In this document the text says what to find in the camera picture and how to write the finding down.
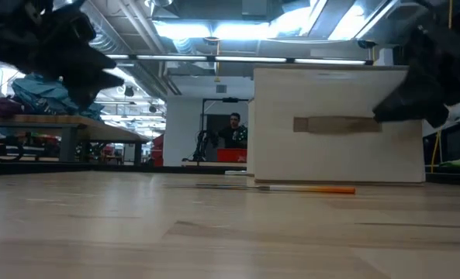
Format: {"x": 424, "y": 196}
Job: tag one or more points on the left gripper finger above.
{"x": 97, "y": 60}
{"x": 94, "y": 87}

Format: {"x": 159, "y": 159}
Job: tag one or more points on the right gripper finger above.
{"x": 398, "y": 100}
{"x": 435, "y": 112}

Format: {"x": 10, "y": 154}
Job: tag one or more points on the beige fabric storage box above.
{"x": 338, "y": 155}

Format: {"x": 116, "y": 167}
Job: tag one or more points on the orange-tipped thin stick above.
{"x": 311, "y": 189}

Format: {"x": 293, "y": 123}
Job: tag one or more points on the wooden bench table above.
{"x": 78, "y": 126}

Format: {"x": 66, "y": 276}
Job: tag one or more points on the teal clothes pile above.
{"x": 43, "y": 95}

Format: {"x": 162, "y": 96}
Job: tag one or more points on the purple bag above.
{"x": 5, "y": 106}

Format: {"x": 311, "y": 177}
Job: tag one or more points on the red cabinet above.
{"x": 158, "y": 149}

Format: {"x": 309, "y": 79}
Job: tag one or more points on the distant work table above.
{"x": 214, "y": 164}

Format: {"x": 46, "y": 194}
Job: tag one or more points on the person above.
{"x": 233, "y": 131}

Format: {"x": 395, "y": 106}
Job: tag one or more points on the overhead light bar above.
{"x": 253, "y": 59}

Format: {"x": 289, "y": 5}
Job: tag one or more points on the red box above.
{"x": 231, "y": 155}

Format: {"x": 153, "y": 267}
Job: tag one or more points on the black metal rig frame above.
{"x": 222, "y": 100}

